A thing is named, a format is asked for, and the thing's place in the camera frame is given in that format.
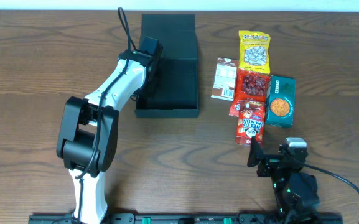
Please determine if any black gift box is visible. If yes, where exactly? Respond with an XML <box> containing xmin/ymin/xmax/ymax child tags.
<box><xmin>135</xmin><ymin>14</ymin><xmax>200</xmax><ymax>118</ymax></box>

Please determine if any teal coconut cookie box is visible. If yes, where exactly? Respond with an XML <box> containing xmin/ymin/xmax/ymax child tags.
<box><xmin>265</xmin><ymin>75</ymin><xmax>296</xmax><ymax>128</ymax></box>

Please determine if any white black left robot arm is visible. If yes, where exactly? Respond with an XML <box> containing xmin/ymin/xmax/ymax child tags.
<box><xmin>57</xmin><ymin>37</ymin><xmax>163</xmax><ymax>223</ymax></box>

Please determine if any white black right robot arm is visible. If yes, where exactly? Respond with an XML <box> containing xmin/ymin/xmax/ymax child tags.
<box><xmin>247</xmin><ymin>137</ymin><xmax>322</xmax><ymax>223</ymax></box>

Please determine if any red Hello Panda box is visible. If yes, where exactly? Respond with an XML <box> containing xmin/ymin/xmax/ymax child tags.
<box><xmin>236</xmin><ymin>100</ymin><xmax>265</xmax><ymax>145</ymax></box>

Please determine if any red dried cranberry bag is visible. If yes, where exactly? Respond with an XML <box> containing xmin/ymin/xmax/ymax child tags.
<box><xmin>229</xmin><ymin>68</ymin><xmax>270</xmax><ymax>117</ymax></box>

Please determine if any brown white snack box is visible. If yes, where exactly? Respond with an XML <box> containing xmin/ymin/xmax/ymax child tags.
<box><xmin>211</xmin><ymin>57</ymin><xmax>238</xmax><ymax>101</ymax></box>

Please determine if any yellow seed snack bag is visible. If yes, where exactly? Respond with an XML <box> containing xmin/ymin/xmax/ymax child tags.
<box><xmin>238</xmin><ymin>30</ymin><xmax>271</xmax><ymax>75</ymax></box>

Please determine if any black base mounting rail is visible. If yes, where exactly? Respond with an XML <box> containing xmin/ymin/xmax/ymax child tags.
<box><xmin>28</xmin><ymin>213</ymin><xmax>343</xmax><ymax>224</ymax></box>

